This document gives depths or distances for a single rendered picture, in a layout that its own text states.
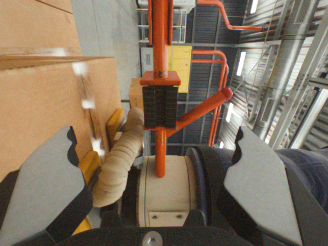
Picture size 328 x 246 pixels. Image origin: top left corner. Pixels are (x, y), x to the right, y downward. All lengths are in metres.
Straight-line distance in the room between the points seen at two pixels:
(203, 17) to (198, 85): 4.19
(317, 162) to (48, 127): 0.52
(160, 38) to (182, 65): 7.40
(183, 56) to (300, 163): 7.31
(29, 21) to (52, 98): 0.67
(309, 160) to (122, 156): 0.42
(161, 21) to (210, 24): 11.12
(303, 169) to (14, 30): 0.98
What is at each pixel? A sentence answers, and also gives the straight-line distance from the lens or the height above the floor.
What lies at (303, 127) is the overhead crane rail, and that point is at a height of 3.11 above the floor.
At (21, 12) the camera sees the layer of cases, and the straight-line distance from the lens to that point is 0.86.
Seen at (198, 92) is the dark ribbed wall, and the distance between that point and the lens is 11.48.
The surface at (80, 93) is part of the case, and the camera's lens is 0.27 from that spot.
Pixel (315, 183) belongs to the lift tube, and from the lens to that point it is 0.45.
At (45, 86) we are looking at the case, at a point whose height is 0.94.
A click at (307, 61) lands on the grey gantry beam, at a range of 2.91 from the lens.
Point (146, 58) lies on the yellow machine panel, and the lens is 7.61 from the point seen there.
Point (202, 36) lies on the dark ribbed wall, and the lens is 11.13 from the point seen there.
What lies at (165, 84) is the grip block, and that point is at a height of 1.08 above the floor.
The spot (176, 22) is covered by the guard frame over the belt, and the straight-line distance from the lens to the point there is 7.59.
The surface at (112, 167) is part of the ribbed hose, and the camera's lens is 0.22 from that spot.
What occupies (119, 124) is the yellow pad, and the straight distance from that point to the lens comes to 0.40.
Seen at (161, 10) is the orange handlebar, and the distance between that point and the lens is 0.22.
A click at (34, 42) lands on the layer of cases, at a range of 0.86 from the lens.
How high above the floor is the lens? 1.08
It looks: 1 degrees up
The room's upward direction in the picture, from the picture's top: 90 degrees clockwise
